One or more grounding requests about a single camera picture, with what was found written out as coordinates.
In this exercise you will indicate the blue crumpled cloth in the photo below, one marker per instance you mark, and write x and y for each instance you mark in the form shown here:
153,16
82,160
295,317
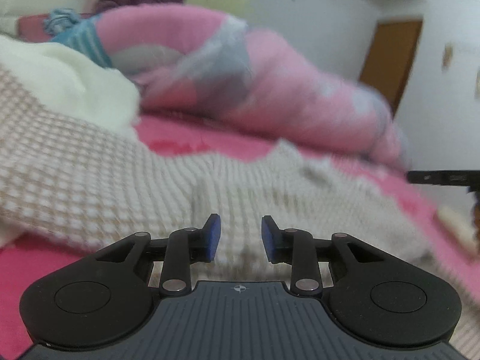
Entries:
60,20

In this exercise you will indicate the cream knit cardigan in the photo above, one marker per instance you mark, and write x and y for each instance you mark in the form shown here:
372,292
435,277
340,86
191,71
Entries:
316,195

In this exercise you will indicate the pink floral duvet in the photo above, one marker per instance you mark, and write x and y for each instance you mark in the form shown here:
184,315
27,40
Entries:
207,63

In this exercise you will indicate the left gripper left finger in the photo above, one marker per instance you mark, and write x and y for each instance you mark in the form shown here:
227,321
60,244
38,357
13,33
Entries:
184,248

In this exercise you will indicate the pink flowered bed sheet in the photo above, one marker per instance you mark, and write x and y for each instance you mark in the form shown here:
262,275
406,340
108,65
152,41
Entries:
30,256

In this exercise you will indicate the white fleece blanket pile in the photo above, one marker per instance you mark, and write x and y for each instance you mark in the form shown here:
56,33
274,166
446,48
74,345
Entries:
67,82

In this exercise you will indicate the brown wooden door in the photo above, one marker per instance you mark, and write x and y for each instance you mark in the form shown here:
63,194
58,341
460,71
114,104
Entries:
390,58

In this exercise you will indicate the red pillow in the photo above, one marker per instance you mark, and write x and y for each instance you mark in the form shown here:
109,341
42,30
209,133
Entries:
30,28

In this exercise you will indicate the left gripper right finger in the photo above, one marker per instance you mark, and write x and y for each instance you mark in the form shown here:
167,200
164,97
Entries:
298,249

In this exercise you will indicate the beige white checked coat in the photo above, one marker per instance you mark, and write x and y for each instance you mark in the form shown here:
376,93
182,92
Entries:
77,184

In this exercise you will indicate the teal striped cloth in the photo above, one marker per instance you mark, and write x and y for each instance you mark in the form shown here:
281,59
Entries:
84,38

